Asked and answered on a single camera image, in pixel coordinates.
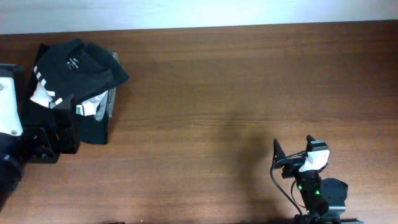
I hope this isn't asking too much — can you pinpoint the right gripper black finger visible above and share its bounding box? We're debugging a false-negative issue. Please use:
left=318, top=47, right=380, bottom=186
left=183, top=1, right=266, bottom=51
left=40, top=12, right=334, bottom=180
left=306, top=135, right=328, bottom=152
left=273, top=139, right=286, bottom=162

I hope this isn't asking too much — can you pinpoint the dark green t-shirt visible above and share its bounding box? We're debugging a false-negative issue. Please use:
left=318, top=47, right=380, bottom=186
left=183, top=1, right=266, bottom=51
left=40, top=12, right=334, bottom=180
left=30, top=39, right=129, bottom=108

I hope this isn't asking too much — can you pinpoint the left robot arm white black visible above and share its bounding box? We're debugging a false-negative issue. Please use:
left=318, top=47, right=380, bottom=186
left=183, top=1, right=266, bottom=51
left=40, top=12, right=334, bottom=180
left=1, top=95, right=80, bottom=207

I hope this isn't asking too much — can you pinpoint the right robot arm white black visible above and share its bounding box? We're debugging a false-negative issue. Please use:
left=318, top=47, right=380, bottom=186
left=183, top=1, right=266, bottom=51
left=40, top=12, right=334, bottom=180
left=270, top=135, right=348, bottom=223

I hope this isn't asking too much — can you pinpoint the folded white t-shirt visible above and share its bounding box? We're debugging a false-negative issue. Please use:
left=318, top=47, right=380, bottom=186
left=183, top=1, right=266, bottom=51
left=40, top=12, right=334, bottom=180
left=30, top=82, right=108, bottom=116

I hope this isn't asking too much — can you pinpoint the folded black garment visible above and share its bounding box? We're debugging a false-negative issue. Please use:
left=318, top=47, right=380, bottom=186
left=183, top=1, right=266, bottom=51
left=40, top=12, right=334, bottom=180
left=19, top=43, right=109, bottom=145

